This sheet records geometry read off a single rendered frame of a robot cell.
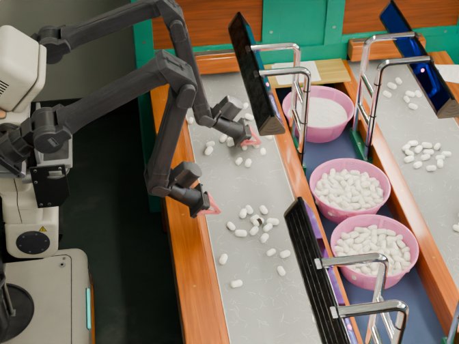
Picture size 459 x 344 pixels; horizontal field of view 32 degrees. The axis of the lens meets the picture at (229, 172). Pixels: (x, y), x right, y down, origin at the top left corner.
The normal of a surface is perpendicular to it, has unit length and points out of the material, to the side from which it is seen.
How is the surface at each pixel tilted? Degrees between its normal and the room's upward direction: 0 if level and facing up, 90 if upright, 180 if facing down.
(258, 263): 0
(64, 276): 0
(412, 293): 0
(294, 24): 90
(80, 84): 90
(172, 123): 96
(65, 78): 90
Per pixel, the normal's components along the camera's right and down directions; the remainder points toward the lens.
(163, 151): 0.18, 0.72
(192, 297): 0.00, -0.76
